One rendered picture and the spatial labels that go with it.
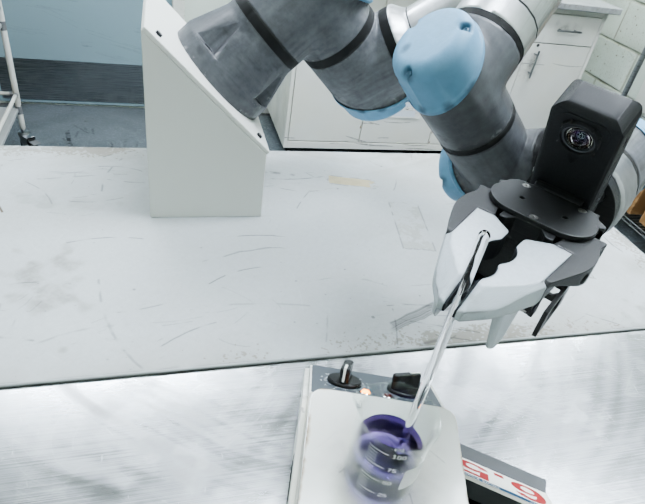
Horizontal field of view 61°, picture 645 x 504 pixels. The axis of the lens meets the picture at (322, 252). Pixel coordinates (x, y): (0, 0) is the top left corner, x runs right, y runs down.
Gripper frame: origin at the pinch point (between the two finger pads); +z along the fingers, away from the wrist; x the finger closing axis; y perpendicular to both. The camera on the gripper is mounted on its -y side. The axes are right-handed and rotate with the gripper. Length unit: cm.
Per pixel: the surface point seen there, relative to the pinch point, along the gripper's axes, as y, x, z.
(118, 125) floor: 117, 237, -127
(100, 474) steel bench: 25.9, 19.0, 12.4
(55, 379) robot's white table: 26.0, 30.3, 10.0
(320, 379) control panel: 21.1, 10.5, -5.0
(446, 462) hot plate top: 17.2, -2.7, -3.1
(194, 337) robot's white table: 26.1, 25.8, -3.0
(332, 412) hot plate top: 17.2, 6.1, -0.4
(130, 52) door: 86, 251, -147
